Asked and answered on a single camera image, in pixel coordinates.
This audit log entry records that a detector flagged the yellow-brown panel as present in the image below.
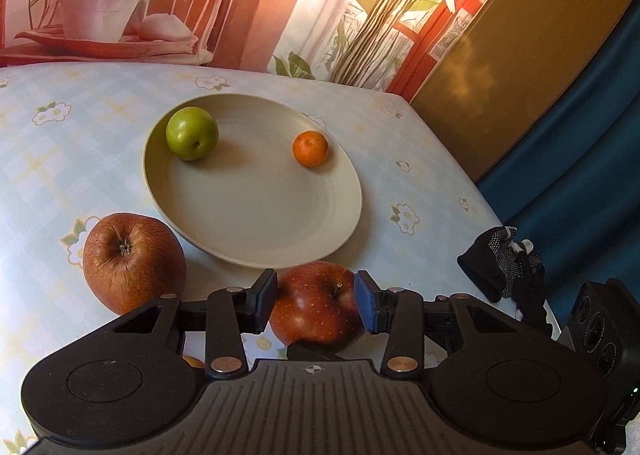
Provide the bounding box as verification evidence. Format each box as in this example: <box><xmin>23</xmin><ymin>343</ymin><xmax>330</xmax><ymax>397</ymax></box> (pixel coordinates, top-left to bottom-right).
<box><xmin>410</xmin><ymin>0</ymin><xmax>640</xmax><ymax>183</ymax></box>

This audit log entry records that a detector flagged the blue curtain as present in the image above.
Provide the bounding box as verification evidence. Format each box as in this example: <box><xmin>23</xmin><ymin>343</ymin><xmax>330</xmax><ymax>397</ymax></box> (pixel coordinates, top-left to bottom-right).
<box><xmin>475</xmin><ymin>10</ymin><xmax>640</xmax><ymax>321</ymax></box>

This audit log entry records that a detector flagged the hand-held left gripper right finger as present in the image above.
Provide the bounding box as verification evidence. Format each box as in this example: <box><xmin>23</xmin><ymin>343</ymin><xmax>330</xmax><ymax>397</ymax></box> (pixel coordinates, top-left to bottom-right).
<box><xmin>354</xmin><ymin>271</ymin><xmax>521</xmax><ymax>378</ymax></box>

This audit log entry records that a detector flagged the beige round plate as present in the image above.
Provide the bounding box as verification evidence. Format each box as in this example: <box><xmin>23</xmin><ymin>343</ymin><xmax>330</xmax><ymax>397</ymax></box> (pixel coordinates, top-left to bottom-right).
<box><xmin>142</xmin><ymin>93</ymin><xmax>363</xmax><ymax>270</ymax></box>

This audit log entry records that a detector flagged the floral tablecloth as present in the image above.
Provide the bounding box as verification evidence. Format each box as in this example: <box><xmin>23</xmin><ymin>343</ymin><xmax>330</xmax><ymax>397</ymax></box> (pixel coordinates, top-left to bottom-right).
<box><xmin>0</xmin><ymin>62</ymin><xmax>556</xmax><ymax>451</ymax></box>

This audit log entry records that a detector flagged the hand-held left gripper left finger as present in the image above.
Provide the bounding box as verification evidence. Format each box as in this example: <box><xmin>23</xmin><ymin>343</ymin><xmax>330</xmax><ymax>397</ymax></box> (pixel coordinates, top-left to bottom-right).
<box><xmin>112</xmin><ymin>269</ymin><xmax>278</xmax><ymax>381</ymax></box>

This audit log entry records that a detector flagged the dark red shiny apple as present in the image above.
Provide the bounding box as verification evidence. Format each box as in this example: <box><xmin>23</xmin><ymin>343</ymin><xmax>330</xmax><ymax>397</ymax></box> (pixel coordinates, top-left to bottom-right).
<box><xmin>270</xmin><ymin>261</ymin><xmax>366</xmax><ymax>351</ymax></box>

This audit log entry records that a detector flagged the dark green apple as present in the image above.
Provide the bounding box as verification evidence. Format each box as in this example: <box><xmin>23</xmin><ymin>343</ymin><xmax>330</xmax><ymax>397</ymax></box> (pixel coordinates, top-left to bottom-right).
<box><xmin>165</xmin><ymin>107</ymin><xmax>220</xmax><ymax>162</ymax></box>

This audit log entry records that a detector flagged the large brown-red apple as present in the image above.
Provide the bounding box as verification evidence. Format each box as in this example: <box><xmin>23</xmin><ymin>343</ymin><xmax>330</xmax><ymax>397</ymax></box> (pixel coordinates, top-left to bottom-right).
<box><xmin>82</xmin><ymin>213</ymin><xmax>187</xmax><ymax>316</ymax></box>

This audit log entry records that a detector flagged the black dotted glove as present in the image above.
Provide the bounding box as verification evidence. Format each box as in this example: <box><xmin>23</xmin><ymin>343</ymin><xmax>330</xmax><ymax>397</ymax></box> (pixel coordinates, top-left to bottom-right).
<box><xmin>457</xmin><ymin>225</ymin><xmax>551</xmax><ymax>336</ymax></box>

